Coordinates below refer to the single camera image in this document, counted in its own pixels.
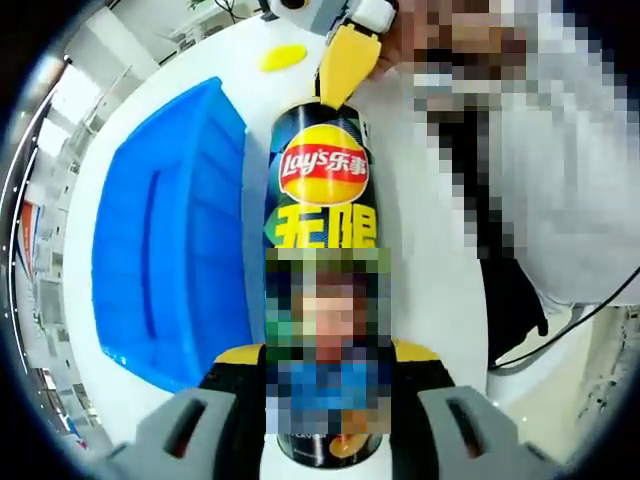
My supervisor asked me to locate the dark blue chip container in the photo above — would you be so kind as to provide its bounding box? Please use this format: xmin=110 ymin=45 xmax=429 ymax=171
xmin=268 ymin=102 xmax=387 ymax=470

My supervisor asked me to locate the black cable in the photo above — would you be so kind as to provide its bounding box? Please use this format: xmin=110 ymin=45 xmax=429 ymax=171
xmin=487 ymin=264 xmax=640 ymax=372

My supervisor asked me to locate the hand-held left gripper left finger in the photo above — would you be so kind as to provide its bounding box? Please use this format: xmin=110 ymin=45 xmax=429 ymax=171
xmin=107 ymin=343 xmax=269 ymax=480

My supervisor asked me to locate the person's black garment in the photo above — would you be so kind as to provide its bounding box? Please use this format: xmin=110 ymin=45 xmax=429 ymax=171
xmin=478 ymin=257 xmax=551 ymax=370

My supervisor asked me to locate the person's right hand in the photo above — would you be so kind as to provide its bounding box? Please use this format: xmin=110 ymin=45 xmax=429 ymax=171
xmin=369 ymin=4 xmax=416 ymax=82

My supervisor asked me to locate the blue plastic box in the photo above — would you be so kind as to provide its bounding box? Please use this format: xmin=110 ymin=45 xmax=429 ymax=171
xmin=91 ymin=75 xmax=267 ymax=395

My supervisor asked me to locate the white table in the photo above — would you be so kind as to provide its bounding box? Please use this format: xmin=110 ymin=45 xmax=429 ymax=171
xmin=62 ymin=9 xmax=551 ymax=451

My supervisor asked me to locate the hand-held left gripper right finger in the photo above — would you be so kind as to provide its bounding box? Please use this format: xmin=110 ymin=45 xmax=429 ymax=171
xmin=391 ymin=338 xmax=557 ymax=480

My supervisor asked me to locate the red blue wall banner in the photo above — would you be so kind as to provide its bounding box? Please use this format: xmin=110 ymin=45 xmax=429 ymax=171
xmin=19 ymin=199 xmax=42 ymax=275

